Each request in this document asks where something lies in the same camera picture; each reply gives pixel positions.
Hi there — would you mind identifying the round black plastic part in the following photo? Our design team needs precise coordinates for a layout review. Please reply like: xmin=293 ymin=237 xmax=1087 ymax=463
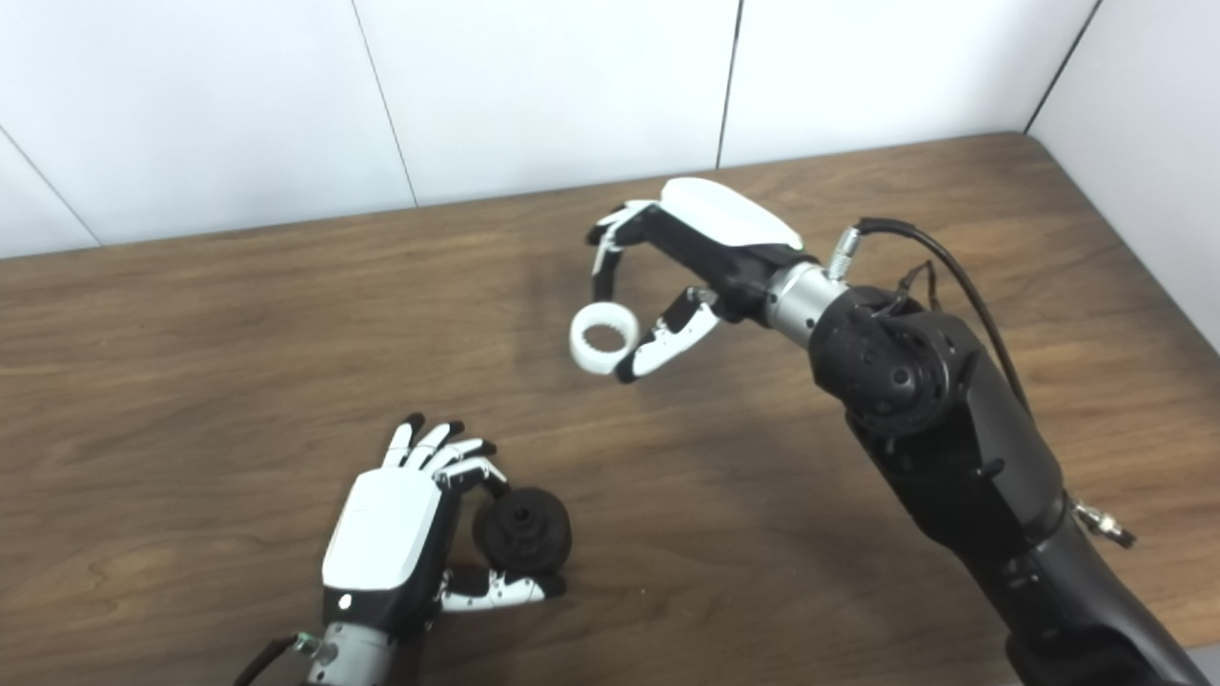
xmin=473 ymin=487 xmax=574 ymax=574

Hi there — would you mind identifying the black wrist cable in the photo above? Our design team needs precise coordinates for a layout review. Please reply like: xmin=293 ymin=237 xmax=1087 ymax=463
xmin=234 ymin=634 xmax=327 ymax=686
xmin=827 ymin=217 xmax=1137 ymax=550

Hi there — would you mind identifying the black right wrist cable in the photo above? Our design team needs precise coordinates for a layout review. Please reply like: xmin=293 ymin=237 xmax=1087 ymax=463
xmin=827 ymin=217 xmax=1137 ymax=550

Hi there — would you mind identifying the white plastic ring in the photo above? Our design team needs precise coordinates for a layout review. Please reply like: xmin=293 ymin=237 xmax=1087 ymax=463
xmin=569 ymin=302 xmax=641 ymax=375

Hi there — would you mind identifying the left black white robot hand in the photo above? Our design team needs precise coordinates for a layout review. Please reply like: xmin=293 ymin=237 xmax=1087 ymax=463
xmin=321 ymin=413 xmax=568 ymax=635

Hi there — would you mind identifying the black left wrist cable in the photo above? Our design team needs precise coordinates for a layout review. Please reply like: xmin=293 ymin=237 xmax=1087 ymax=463
xmin=234 ymin=634 xmax=327 ymax=686

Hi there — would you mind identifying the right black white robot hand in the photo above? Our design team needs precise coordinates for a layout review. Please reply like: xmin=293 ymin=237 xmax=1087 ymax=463
xmin=585 ymin=177 xmax=821 ymax=385

